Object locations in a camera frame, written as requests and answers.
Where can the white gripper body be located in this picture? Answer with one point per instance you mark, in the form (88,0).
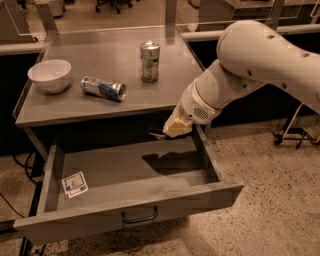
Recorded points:
(194,104)

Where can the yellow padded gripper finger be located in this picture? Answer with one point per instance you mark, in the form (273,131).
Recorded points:
(178,123)

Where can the dark chocolate bar wrapper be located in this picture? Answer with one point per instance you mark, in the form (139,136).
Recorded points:
(156,132)

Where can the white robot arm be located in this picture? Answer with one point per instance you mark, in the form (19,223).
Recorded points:
(249,56)

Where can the grey cabinet with top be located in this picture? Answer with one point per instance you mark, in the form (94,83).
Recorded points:
(110,55)

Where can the open grey top drawer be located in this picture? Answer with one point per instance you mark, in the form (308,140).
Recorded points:
(180,177)

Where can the upright silver green can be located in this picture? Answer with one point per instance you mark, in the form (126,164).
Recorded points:
(150,55)

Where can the lying blue silver can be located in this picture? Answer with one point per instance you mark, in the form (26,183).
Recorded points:
(113,91)

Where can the white tag sticker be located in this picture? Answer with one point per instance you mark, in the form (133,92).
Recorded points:
(75,184)

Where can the white ceramic bowl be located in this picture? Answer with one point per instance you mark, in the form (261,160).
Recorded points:
(52,76)

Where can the black office chair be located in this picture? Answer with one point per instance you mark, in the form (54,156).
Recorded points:
(113,4)

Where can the white horizontal rail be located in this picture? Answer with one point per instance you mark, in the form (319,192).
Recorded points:
(250,30)

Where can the black drawer handle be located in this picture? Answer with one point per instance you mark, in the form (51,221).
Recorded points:
(139,215)

